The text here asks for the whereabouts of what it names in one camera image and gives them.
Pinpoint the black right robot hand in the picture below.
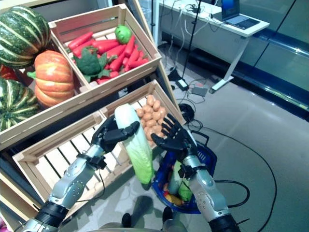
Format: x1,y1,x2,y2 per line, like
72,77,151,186
151,113,199,159

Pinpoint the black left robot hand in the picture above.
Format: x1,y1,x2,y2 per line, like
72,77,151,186
91,115,140,153

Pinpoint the green white napa cabbage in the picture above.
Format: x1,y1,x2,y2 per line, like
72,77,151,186
168,160,184,195
113,103,155,191
178,178,194,201

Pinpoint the blue plastic shopping basket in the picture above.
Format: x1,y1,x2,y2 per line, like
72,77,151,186
152,130,218,215

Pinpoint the wooden slat crate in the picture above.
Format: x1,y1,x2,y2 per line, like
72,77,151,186
99,79,186,148
12,112,155,219
47,3,162,94

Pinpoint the grey power box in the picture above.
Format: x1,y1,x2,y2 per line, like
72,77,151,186
191,84,209,97

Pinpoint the yellow-orange corn cob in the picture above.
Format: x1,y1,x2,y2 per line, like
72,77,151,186
166,194,184,206

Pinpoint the black power adapter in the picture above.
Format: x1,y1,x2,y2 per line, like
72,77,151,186
175,79,189,92

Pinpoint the large wooden crate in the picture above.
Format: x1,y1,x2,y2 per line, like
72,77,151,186
0,29,102,152

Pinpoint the green fabric broccoli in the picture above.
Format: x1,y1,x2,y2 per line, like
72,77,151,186
73,47,116,83

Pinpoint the red carrot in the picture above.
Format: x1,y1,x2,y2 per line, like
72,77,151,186
72,40,96,58
127,58,149,70
124,35,136,58
127,47,140,67
91,39,121,50
68,31,94,51
109,50,126,72

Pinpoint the small orange pumpkin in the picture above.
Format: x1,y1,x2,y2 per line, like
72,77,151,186
27,50,75,108

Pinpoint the silver left robot leg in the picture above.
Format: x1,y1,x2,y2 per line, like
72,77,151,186
98,212,136,232

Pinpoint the green striped pumpkin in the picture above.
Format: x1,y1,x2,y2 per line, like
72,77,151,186
0,78,41,132
0,6,52,70

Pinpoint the wooden produce display stand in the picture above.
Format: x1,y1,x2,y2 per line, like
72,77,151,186
0,0,188,232

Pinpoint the tall black tripod stand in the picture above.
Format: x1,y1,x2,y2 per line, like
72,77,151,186
181,0,202,79

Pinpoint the white desk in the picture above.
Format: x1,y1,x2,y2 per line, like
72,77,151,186
159,0,270,94

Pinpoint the large red-orange pumpkin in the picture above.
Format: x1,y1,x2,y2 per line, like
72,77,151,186
0,64,19,82

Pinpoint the black pole stand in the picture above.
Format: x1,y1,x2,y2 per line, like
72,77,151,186
150,0,156,27

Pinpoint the open grey laptop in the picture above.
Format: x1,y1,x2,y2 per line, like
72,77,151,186
221,0,261,30

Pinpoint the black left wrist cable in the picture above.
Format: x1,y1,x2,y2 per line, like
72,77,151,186
76,156,107,203

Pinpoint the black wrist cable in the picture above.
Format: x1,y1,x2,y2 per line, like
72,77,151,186
177,164,251,208
76,156,107,203

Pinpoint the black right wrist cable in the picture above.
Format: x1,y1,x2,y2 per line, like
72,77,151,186
177,164,251,208

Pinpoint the coiled black cable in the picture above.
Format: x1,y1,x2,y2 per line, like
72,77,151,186
178,103,196,123

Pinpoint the long black floor cable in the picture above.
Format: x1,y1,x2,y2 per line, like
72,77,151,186
195,125,278,232

